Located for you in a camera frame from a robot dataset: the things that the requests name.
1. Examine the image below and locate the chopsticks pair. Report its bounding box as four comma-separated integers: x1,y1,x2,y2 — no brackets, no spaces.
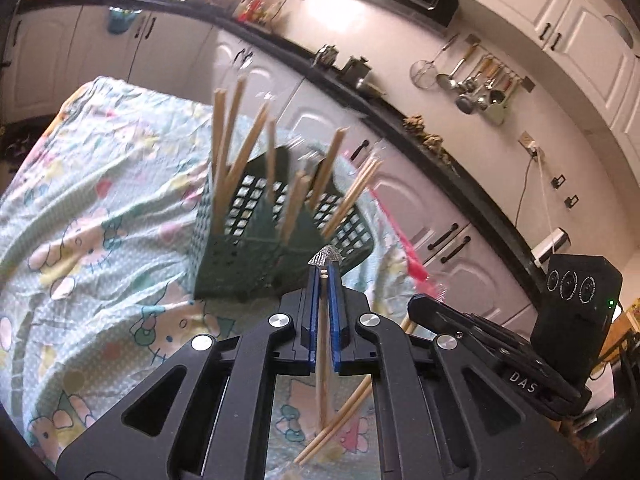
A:
212,76,246,234
266,119,311,245
308,128,383,240

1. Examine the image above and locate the dark green utensil basket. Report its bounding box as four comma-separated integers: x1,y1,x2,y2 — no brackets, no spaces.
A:
186,146,343,300

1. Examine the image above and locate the dried ginger pile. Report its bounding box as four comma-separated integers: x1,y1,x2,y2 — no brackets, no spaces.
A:
402,115,451,166

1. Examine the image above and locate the floral light blue cloth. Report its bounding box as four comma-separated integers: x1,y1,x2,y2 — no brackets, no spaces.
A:
1,77,417,479

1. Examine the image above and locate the dark steel kettle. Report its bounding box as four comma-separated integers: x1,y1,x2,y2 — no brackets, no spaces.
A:
340,56,371,87

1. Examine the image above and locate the steel teapot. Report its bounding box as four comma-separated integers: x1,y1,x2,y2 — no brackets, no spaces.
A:
314,44,338,70

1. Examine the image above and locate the steel ladle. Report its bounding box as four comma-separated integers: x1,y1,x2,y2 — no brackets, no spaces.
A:
436,42,478,91

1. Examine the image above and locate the green spatula on rack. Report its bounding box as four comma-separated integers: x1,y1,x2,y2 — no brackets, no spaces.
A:
483,76,521,126

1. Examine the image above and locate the red condiment bottle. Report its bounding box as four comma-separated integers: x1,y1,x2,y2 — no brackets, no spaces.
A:
238,0,265,24

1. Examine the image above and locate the teal hanging bin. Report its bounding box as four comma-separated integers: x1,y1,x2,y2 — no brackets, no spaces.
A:
107,6,141,35

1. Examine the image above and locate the white upper cabinet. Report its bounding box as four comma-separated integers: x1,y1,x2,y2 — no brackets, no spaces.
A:
456,0,640,162

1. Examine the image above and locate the wire mesh skimmer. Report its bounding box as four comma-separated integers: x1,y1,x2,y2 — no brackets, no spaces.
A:
409,34,459,90

